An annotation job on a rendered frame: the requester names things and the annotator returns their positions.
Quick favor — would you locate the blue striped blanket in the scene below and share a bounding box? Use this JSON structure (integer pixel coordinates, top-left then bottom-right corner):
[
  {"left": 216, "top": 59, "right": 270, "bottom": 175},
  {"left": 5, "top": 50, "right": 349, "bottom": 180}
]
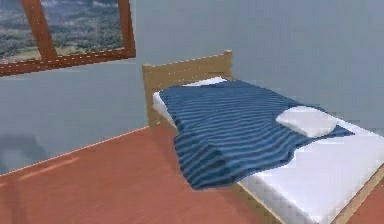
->
[{"left": 158, "top": 79, "right": 355, "bottom": 191}]

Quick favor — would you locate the white pillow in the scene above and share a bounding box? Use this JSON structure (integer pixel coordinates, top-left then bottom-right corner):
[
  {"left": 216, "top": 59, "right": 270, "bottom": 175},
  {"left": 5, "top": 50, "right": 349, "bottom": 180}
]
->
[{"left": 275, "top": 105, "right": 339, "bottom": 139}]

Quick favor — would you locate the wooden bed with white mattress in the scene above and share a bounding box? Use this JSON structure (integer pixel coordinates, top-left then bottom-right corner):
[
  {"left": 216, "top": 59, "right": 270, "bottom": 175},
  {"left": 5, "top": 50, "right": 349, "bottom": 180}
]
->
[{"left": 142, "top": 49, "right": 384, "bottom": 224}]

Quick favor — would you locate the brown framed window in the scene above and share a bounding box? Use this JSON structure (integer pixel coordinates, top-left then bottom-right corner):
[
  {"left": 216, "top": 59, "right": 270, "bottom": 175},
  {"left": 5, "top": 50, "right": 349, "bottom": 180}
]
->
[{"left": 0, "top": 0, "right": 137, "bottom": 78}]

